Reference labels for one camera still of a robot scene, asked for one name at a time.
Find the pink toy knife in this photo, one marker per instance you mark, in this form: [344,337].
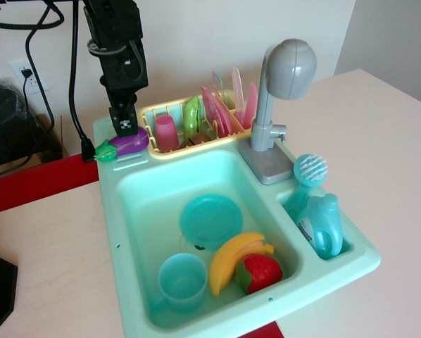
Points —
[251,106]

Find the black trash bin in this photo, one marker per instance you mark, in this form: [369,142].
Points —
[21,133]

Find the purple toy eggplant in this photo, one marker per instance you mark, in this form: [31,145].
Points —
[116,147]

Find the yellow toy banana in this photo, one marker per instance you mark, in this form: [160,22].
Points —
[223,265]

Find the teal toy plate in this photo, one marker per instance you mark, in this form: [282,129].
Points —
[210,220]

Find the teal detergent bottle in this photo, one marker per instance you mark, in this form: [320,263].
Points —
[320,224]

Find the teal dish brush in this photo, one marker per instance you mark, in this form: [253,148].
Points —
[310,170]

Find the yellow dish rack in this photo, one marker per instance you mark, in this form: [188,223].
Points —
[207,136]

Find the pink toy cup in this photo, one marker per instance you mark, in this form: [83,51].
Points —
[166,136]

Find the mint green toy sink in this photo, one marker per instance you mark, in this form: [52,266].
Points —
[144,196]

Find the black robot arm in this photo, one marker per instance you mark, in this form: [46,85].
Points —
[116,31]

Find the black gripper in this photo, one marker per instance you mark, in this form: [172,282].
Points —
[124,74]

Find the teal toy cup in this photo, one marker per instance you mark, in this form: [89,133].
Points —
[182,281]

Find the pink toy plate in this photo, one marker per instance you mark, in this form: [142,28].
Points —
[216,113]

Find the red toy strawberry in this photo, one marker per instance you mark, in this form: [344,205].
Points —
[257,271]

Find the pink and teal toy fork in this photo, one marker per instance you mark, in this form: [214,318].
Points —
[219,90]

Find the white wall outlet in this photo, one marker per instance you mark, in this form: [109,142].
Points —
[25,73]

